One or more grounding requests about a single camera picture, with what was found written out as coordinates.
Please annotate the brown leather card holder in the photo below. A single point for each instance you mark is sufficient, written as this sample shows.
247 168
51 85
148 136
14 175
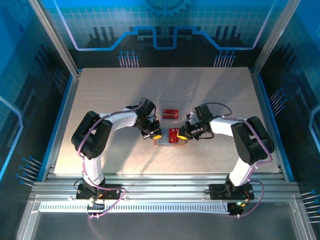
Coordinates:
165 136

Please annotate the aluminium table side rail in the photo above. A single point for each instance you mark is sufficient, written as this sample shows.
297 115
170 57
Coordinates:
74 87
258 87

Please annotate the aluminium frame post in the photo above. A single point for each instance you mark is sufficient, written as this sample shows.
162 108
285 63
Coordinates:
275 37
55 37

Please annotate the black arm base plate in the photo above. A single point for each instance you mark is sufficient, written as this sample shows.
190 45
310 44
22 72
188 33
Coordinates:
216 192
82 193

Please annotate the aluminium frame cross rail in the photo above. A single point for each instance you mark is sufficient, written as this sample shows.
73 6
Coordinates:
162 187

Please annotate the red credit card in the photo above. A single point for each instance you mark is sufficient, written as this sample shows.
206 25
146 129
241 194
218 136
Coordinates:
173 135
170 114

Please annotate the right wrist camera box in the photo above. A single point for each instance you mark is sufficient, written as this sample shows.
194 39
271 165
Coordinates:
191 117

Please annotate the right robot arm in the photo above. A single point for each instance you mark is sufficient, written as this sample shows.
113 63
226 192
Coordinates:
252 145

